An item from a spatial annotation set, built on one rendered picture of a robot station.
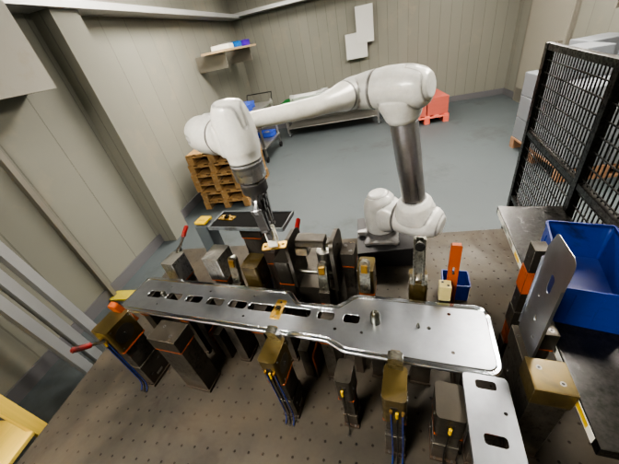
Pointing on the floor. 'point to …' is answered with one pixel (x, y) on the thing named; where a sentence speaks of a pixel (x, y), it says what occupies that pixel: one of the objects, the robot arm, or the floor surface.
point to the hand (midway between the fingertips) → (271, 236)
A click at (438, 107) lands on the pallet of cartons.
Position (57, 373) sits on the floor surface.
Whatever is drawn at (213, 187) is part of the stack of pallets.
